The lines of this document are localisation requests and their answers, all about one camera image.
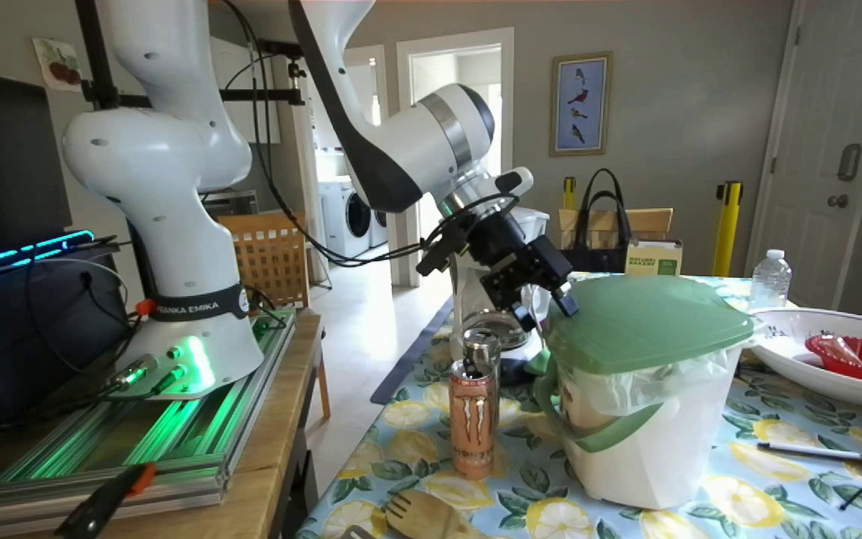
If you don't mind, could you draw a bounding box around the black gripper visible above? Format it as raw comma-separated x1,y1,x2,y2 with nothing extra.
416,209,578,333

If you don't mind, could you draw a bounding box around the green bin lid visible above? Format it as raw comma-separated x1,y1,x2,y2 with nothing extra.
544,274,755,373

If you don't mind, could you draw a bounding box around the orange tall drink can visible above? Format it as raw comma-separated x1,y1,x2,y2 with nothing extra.
448,340,500,478

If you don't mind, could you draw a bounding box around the white bin with liner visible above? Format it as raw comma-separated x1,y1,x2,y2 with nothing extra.
536,343,743,510

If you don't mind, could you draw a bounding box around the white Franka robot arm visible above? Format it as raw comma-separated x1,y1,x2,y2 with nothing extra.
63,0,574,400

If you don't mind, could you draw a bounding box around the black tote bag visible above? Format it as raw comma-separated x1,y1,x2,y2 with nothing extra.
560,168,632,273

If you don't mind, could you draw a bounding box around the green white box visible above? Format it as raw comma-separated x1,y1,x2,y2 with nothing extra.
626,240,683,274

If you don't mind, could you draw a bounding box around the white washing machine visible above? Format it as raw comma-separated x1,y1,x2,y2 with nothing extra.
319,176,385,256

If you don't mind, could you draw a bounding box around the clear plastic water bottle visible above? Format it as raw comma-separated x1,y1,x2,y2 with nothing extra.
747,249,793,309

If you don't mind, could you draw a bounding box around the framed bird picture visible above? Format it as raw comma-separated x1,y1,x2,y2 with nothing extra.
550,50,611,156

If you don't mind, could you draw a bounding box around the wooden spatula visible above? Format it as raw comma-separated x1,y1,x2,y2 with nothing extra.
385,490,475,539

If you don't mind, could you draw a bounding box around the black knife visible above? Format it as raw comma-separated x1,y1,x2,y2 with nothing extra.
756,444,862,465

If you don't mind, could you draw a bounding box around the floral yellow blue tablecloth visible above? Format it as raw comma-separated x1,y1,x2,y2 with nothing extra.
289,346,862,539

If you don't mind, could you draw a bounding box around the white plate with red food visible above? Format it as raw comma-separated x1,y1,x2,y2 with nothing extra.
755,309,862,405

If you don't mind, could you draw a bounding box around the wooden side table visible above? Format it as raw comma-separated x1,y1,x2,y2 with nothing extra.
0,312,319,539

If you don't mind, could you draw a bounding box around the white door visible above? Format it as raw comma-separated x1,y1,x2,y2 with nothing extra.
752,0,862,304

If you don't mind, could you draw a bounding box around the black computer monitor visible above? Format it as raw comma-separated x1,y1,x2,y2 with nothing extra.
0,77,125,427

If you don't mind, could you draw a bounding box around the yellow post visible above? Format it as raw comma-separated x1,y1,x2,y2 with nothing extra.
713,179,743,274

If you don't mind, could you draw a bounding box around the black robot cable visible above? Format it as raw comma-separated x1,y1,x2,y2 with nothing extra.
219,0,523,268

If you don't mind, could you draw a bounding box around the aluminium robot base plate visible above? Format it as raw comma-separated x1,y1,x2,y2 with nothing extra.
0,309,300,502

